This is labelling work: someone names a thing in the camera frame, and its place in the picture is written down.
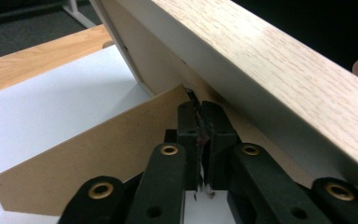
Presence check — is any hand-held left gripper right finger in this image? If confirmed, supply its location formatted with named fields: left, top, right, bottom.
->
left=200, top=100, right=241, bottom=191

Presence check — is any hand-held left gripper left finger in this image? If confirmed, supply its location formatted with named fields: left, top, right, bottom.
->
left=176, top=101, right=205, bottom=192

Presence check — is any light wooden picture frame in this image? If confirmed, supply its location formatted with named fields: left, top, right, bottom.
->
left=0, top=0, right=358, bottom=217

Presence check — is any white metal table frame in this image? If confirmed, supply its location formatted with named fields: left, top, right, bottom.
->
left=62, top=0, right=98, bottom=30

